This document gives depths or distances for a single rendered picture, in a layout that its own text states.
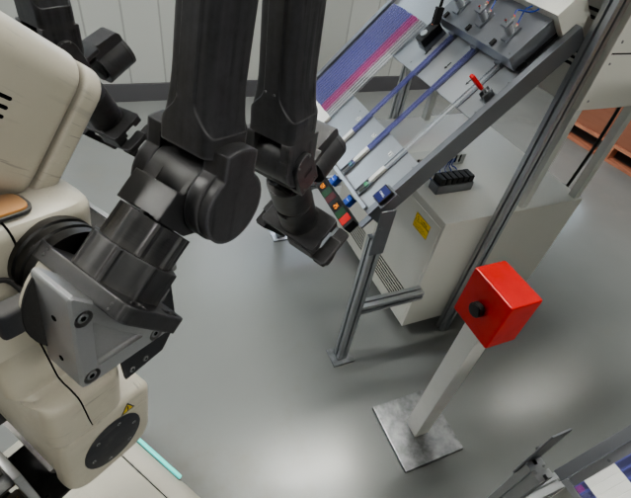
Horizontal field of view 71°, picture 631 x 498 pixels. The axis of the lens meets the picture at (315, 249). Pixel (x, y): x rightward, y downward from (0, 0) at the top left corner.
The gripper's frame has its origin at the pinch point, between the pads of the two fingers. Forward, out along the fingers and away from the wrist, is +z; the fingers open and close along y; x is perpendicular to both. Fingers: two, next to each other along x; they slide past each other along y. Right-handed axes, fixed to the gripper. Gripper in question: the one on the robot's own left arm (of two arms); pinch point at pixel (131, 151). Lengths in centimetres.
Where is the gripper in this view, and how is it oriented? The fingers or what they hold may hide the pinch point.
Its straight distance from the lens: 98.7
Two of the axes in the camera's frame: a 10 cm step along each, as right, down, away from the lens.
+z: 1.3, 4.7, 8.7
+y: -8.6, -3.8, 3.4
